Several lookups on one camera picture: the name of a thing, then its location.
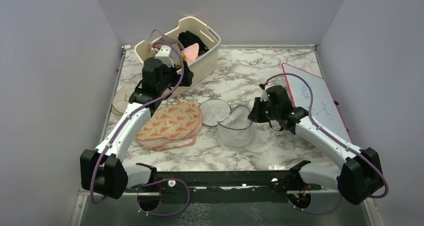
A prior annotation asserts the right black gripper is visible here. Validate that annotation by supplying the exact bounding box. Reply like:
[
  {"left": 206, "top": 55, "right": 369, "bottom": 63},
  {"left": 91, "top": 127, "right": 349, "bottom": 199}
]
[{"left": 248, "top": 97, "right": 280, "bottom": 123}]

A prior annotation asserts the white mesh cylindrical laundry bag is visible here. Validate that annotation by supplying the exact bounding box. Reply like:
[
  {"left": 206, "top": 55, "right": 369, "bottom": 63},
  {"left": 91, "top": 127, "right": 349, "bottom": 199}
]
[{"left": 199, "top": 99, "right": 255, "bottom": 149}]

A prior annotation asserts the pale pink garment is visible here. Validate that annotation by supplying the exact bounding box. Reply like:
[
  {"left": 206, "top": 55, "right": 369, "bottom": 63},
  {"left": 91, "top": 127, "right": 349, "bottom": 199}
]
[{"left": 148, "top": 29, "right": 185, "bottom": 53}]

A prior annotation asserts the yellow bra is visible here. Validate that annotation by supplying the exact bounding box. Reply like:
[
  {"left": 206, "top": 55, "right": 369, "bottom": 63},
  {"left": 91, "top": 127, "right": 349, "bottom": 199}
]
[{"left": 175, "top": 53, "right": 186, "bottom": 70}]

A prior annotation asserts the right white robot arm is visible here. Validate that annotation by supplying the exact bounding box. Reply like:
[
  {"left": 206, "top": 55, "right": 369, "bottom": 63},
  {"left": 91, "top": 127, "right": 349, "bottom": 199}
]
[{"left": 248, "top": 84, "right": 386, "bottom": 205}]

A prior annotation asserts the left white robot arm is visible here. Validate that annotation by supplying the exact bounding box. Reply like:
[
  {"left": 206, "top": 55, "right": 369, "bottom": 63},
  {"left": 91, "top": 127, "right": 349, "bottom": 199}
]
[{"left": 80, "top": 57, "right": 194, "bottom": 204}]

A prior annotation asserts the cream perforated laundry basket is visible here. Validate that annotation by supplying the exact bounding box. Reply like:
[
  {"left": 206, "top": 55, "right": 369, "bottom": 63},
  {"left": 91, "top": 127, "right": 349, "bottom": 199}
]
[{"left": 134, "top": 16, "right": 222, "bottom": 88}]

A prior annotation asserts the floral peach mesh laundry bag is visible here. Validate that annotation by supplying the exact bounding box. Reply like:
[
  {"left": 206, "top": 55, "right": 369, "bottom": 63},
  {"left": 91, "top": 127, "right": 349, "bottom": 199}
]
[{"left": 135, "top": 102, "right": 203, "bottom": 150}]

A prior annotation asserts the round beige bra wash bag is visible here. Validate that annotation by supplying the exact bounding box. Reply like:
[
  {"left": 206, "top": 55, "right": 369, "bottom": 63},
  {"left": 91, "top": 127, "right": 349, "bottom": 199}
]
[{"left": 111, "top": 87, "right": 135, "bottom": 116}]

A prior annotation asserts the pink garment in basket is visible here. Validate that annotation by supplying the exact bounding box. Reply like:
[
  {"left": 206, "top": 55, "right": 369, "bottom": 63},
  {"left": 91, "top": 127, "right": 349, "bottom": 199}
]
[{"left": 181, "top": 43, "right": 200, "bottom": 65}]

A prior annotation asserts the black garment in basket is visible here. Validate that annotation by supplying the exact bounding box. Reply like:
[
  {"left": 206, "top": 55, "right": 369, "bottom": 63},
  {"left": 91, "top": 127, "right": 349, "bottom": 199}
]
[{"left": 178, "top": 30, "right": 209, "bottom": 56}]

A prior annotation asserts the pink framed whiteboard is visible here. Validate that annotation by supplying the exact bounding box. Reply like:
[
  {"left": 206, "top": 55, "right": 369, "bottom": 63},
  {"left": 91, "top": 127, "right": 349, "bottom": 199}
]
[{"left": 282, "top": 63, "right": 351, "bottom": 143}]

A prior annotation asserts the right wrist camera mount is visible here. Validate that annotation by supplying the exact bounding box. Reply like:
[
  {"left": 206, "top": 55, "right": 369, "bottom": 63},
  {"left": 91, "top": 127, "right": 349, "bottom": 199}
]
[{"left": 259, "top": 81, "right": 269, "bottom": 102}]

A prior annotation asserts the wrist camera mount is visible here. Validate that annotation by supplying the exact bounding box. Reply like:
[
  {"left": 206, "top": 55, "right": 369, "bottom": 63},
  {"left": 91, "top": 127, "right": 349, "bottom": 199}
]
[
  {"left": 259, "top": 81, "right": 269, "bottom": 102},
  {"left": 154, "top": 45, "right": 177, "bottom": 68}
]

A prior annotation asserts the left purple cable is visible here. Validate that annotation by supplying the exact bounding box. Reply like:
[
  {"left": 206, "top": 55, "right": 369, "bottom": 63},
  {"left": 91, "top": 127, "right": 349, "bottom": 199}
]
[{"left": 89, "top": 41, "right": 185, "bottom": 205}]

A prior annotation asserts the purple cable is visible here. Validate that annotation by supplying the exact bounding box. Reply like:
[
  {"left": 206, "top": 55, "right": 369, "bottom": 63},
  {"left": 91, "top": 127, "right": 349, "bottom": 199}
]
[
  {"left": 89, "top": 41, "right": 185, "bottom": 205},
  {"left": 264, "top": 73, "right": 389, "bottom": 200}
]

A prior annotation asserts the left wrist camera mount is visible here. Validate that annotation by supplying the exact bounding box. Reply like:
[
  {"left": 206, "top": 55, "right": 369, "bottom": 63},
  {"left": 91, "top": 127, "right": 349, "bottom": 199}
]
[{"left": 154, "top": 45, "right": 177, "bottom": 68}]

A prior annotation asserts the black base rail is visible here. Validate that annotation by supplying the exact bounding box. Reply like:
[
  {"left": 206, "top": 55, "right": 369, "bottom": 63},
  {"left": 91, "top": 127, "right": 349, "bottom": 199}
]
[{"left": 124, "top": 160, "right": 322, "bottom": 205}]

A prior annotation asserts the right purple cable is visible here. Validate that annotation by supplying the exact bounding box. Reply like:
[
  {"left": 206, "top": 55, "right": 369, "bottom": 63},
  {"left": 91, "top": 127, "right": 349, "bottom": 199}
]
[{"left": 264, "top": 73, "right": 389, "bottom": 200}]

